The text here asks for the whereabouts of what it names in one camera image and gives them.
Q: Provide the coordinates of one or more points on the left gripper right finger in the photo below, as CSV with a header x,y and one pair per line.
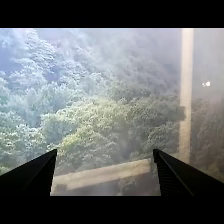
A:
x,y
181,180

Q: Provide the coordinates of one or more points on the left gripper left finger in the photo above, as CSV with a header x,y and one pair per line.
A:
x,y
35,178

